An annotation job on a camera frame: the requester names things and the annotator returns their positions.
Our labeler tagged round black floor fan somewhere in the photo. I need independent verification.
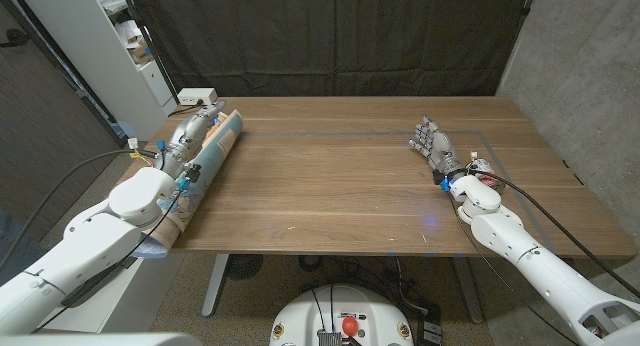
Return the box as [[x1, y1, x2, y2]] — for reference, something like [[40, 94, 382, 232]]
[[225, 254, 265, 281]]

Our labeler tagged white table leg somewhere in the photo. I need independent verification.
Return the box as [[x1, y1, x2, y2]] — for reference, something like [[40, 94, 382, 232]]
[[452, 257, 485, 325], [201, 254, 230, 318]]

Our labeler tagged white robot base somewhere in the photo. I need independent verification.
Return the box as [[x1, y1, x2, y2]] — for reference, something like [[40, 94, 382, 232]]
[[268, 284, 415, 346]]

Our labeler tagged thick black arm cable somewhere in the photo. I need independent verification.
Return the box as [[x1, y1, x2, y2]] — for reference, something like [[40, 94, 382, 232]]
[[0, 148, 161, 275], [467, 168, 640, 300]]

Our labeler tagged white floor platform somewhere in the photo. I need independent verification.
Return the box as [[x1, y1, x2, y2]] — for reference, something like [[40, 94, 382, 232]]
[[37, 253, 184, 335]]

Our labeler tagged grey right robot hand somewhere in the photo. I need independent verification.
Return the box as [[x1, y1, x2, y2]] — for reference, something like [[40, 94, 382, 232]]
[[407, 114, 466, 176]]

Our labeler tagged black floor power strip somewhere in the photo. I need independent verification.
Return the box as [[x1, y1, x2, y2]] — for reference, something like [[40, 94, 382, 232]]
[[417, 305, 444, 346]]

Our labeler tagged white crumpled packaging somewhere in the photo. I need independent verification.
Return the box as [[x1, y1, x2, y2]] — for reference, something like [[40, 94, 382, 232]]
[[114, 19, 145, 46]]

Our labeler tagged black power box cord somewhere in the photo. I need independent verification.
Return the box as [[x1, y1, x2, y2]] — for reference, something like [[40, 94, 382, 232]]
[[167, 99, 206, 118]]

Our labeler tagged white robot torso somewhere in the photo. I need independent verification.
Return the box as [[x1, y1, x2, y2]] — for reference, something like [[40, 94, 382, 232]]
[[0, 333, 204, 346]]

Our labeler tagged black door handle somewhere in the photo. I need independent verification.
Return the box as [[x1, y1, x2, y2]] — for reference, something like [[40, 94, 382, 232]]
[[0, 28, 31, 50]]

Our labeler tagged black backdrop stand pole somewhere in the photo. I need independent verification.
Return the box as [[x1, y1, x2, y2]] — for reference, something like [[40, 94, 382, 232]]
[[117, 0, 181, 105]]

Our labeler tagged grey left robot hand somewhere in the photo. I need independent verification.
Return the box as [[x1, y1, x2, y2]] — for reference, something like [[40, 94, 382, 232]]
[[158, 99, 227, 180]]

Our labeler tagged white shelf cabinet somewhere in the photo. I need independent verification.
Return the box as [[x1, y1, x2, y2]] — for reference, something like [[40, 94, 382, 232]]
[[14, 0, 179, 142]]

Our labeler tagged paper map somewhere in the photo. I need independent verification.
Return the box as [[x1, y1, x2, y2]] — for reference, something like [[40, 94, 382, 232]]
[[127, 109, 245, 260]]

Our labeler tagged brown cardboard box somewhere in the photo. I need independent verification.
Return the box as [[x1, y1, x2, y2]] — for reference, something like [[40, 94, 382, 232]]
[[127, 41, 154, 66]]

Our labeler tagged red and white can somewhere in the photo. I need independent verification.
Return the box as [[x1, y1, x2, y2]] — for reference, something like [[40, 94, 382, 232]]
[[469, 158, 506, 192]]

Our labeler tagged white power box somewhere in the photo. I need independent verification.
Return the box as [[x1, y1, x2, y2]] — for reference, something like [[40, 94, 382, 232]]
[[177, 87, 219, 107]]

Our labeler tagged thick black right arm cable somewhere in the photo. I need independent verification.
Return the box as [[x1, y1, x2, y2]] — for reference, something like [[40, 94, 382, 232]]
[[467, 168, 640, 300]]

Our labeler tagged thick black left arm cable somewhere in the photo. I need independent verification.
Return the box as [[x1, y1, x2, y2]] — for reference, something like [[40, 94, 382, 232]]
[[0, 148, 161, 275]]

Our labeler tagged person in blue jeans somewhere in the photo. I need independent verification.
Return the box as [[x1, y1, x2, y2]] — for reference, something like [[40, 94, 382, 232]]
[[0, 205, 46, 287]]

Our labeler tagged black curtain backdrop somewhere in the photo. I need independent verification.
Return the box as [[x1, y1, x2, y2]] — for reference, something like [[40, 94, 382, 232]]
[[127, 0, 534, 98]]

